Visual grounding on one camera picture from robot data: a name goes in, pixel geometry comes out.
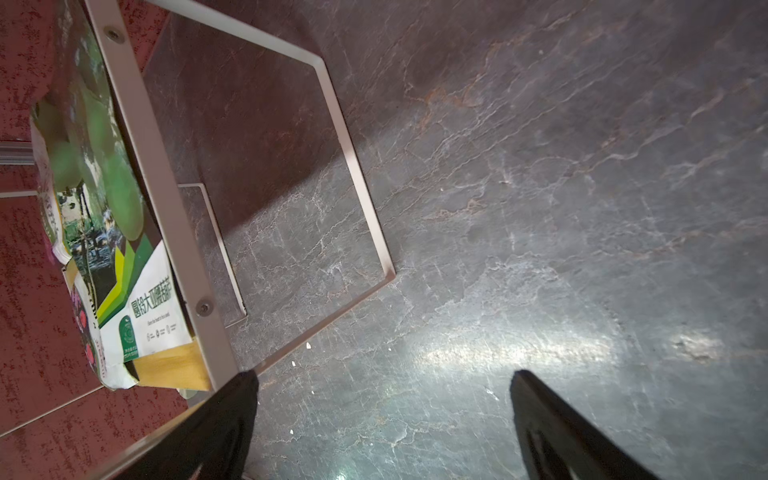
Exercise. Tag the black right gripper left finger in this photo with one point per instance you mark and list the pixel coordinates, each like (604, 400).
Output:
(213, 443)

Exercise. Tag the white wooden two-tier shelf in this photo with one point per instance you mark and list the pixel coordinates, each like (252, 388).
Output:
(191, 275)

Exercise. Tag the green lawn seed bag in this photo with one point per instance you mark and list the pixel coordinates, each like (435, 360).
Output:
(94, 211)

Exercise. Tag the pink flower seed bag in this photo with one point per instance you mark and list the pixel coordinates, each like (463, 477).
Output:
(70, 272)

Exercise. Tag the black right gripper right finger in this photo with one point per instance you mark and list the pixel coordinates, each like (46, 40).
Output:
(556, 442)

